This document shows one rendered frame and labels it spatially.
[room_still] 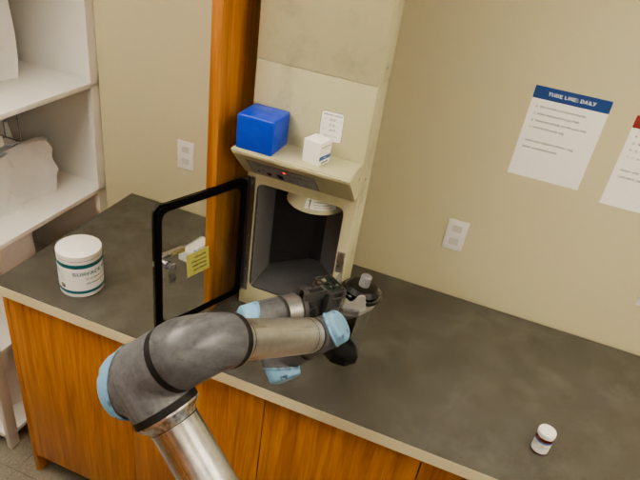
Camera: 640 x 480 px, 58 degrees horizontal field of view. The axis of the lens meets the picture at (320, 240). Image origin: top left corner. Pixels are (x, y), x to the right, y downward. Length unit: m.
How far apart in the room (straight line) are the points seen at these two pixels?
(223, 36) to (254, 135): 0.24
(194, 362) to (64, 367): 1.21
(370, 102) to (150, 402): 0.85
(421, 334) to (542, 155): 0.66
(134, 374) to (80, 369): 1.09
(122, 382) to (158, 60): 1.44
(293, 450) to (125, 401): 0.86
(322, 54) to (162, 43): 0.87
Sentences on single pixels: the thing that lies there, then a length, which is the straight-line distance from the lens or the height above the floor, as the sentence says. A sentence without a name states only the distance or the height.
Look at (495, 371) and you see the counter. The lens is 1.85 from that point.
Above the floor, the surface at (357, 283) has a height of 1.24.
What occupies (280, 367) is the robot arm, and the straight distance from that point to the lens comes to 1.30.
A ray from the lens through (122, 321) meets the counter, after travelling 1.81.
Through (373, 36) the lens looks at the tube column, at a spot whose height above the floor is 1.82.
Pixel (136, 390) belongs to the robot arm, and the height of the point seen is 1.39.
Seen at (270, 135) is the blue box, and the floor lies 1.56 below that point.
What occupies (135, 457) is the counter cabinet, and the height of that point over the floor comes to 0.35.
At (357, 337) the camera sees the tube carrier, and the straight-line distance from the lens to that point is 1.56.
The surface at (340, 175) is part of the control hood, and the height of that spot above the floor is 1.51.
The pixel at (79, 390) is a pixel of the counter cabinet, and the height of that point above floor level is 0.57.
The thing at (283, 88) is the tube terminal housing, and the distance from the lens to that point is 1.51.
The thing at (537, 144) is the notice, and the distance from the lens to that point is 1.86.
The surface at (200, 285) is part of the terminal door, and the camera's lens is 1.69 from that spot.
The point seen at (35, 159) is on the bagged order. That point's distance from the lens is 2.45.
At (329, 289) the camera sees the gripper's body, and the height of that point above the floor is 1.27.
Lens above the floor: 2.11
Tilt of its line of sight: 32 degrees down
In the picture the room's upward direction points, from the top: 9 degrees clockwise
